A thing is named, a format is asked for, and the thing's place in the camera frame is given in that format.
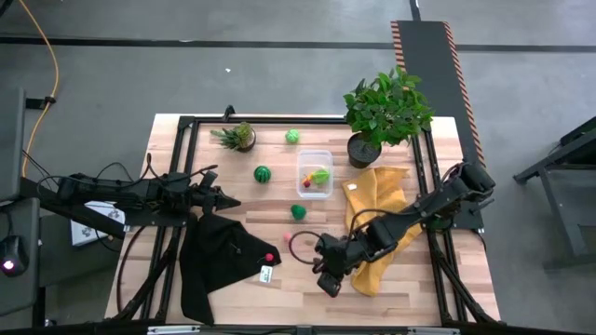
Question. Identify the small potted succulent plant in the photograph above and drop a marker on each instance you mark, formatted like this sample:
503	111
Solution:
242	137

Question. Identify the light green cabbage toy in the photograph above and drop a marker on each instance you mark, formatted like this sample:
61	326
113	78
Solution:
292	136

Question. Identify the black metal stand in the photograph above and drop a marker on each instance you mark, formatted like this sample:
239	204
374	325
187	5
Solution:
563	205

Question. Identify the yellow cloth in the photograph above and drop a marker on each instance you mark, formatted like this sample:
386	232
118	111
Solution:
377	186

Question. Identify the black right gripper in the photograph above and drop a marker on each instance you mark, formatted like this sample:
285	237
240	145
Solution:
340	253

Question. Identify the lime green fruit toy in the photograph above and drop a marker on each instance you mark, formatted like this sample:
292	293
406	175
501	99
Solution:
321	177

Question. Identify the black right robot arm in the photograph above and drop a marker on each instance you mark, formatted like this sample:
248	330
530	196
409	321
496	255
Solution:
433	205

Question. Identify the pink peach toy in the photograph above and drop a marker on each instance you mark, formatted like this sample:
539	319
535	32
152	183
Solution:
287	237

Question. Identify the black cloth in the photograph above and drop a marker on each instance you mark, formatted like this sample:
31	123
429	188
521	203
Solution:
219	260

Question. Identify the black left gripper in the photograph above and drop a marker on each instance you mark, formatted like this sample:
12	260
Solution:
205	195

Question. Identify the striped green watermelon toy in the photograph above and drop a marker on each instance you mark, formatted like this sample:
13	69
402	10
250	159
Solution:
262	174

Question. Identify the red tomato toy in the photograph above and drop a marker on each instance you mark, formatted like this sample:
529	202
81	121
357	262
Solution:
269	257

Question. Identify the leafy plant in black pot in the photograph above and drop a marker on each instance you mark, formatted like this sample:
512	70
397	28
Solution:
386	111

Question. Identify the black metal table frame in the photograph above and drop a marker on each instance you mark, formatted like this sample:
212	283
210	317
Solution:
279	119

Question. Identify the gray side desk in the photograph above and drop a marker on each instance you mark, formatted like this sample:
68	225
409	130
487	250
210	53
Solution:
9	139

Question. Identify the clear plastic tupperware container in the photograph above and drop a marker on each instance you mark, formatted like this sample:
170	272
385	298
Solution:
321	160

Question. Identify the white paper tag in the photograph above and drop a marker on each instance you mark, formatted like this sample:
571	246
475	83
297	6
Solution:
266	274

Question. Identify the dark green bell pepper toy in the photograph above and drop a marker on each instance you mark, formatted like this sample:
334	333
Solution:
298	212

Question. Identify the small yellow produce toy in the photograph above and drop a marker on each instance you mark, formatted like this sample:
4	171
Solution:
310	178

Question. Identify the white printed box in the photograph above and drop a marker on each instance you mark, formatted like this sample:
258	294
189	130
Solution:
86	230

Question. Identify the black mouse with light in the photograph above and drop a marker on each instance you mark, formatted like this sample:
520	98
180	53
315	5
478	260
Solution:
11	253

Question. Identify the black striped-edge floor mat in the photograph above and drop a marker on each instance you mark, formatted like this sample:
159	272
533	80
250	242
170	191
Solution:
428	51

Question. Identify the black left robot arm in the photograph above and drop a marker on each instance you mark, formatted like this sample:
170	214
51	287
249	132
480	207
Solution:
139	191

